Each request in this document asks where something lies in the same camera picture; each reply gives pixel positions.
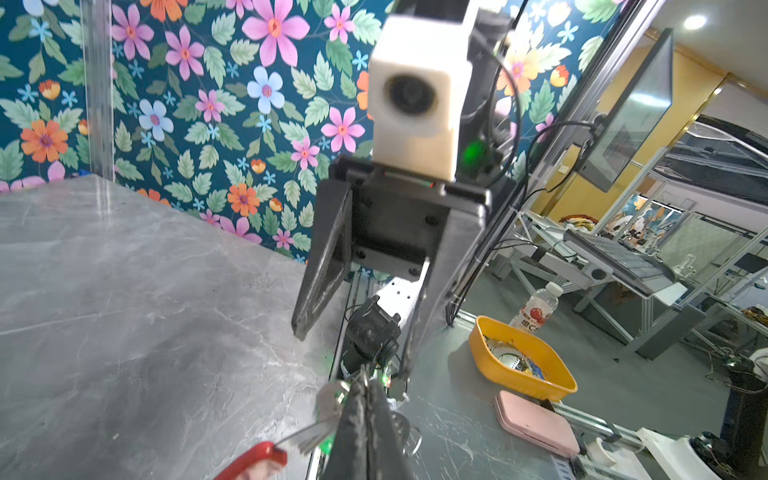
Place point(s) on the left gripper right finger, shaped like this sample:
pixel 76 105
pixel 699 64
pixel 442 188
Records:
pixel 385 458

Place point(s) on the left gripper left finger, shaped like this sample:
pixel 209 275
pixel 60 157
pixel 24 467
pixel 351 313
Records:
pixel 348 455

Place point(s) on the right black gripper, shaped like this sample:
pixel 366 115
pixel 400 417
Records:
pixel 403 224

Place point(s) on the keyring with coloured keys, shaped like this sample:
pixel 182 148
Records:
pixel 268 459

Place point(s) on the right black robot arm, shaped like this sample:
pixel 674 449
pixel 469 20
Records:
pixel 481 148

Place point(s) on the pink phone on desk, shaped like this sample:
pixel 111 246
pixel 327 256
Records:
pixel 536 424

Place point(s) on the plastic water bottle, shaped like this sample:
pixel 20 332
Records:
pixel 538 309

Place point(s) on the yellow plastic bin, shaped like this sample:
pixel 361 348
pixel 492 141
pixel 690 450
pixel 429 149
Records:
pixel 519 361

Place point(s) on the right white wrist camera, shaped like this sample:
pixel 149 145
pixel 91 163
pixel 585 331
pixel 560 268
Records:
pixel 419 76

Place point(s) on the wall monitor screen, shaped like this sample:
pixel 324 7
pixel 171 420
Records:
pixel 636 113

